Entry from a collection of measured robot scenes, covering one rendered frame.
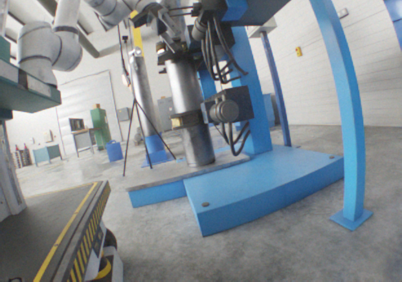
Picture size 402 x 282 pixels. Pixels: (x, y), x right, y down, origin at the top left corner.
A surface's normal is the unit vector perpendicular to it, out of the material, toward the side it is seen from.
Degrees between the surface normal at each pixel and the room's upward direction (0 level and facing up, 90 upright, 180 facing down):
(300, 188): 90
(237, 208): 90
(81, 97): 90
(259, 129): 90
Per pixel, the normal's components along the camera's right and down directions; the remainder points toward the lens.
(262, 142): 0.19, 0.04
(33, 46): 0.70, -0.09
